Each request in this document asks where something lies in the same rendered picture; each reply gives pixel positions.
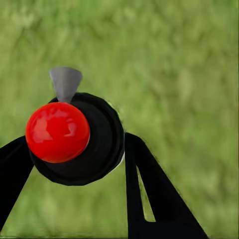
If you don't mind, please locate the pesticide atomizer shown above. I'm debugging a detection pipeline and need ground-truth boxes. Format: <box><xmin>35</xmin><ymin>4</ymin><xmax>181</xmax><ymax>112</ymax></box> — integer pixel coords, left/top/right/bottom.
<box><xmin>25</xmin><ymin>66</ymin><xmax>125</xmax><ymax>186</ymax></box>

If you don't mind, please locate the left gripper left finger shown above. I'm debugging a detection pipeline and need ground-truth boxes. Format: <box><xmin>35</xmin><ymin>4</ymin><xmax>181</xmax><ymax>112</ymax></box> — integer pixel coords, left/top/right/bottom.
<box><xmin>0</xmin><ymin>136</ymin><xmax>34</xmax><ymax>231</ymax></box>

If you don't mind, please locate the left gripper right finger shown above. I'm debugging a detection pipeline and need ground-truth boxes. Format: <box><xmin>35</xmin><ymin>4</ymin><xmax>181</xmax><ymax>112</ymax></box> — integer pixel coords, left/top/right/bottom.
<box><xmin>124</xmin><ymin>132</ymin><xmax>209</xmax><ymax>239</ymax></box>

